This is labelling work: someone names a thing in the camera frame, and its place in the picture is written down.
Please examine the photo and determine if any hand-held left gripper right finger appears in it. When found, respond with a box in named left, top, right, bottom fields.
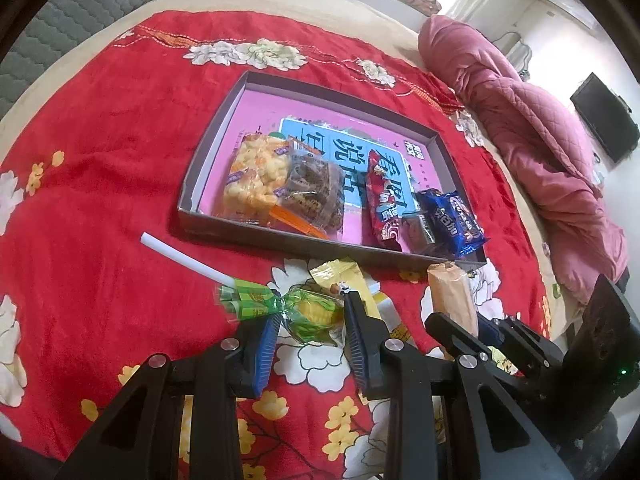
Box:
left=342, top=290, right=576, bottom=480

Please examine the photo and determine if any red floral blanket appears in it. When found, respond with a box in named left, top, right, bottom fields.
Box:
left=0, top=10, right=551, bottom=480

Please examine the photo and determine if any pink book with blue label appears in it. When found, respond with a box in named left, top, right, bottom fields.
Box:
left=197, top=85, right=441, bottom=256

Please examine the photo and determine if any white metal frame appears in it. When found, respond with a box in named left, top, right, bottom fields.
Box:
left=495, top=30, right=533, bottom=81

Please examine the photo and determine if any wide yellow snack packet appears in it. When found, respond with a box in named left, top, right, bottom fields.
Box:
left=308, top=257, right=418, bottom=348

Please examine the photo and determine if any white air conditioner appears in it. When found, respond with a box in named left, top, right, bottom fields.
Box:
left=542, top=0, right=598, bottom=31

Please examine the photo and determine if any brown snack clear packet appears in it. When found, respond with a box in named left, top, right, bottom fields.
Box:
left=267, top=147, right=348, bottom=241

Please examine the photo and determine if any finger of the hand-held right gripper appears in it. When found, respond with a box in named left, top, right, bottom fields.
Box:
left=477, top=316, right=556, bottom=368
left=424, top=311, right=526, bottom=386

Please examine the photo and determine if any red snack packet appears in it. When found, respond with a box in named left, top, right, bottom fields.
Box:
left=364, top=162, right=407, bottom=253

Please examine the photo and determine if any grey quilted mattress pad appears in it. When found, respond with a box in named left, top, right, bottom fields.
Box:
left=0, top=0, right=221, bottom=121

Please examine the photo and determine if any black wall television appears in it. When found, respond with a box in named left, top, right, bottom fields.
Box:
left=570, top=72, right=640, bottom=163

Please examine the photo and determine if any brown cardboard box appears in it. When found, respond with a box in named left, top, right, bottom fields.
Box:
left=177, top=70, right=488, bottom=273

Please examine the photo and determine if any blue cookie packet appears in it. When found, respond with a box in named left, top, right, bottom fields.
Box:
left=412, top=189, right=491, bottom=261

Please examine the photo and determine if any dark chocolate bar packet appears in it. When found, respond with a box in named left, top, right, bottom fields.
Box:
left=400, top=210, right=441, bottom=256

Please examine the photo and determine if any yellow puffed snack packet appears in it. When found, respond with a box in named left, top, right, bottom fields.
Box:
left=216, top=132, right=293, bottom=223

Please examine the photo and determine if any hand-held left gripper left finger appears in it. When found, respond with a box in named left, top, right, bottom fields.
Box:
left=52, top=316, right=283, bottom=480

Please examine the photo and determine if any corn lollipop with white stick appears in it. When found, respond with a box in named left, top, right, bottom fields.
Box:
left=141, top=232, right=346, bottom=346

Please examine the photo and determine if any narrow yellow snack packet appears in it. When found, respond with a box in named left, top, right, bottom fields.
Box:
left=427, top=261, right=481, bottom=346

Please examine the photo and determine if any pink folded cloth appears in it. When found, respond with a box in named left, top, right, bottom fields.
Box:
left=395, top=0, right=446, bottom=16

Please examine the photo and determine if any pink quilted comforter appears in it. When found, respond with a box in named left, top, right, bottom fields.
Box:
left=417, top=15, right=631, bottom=306

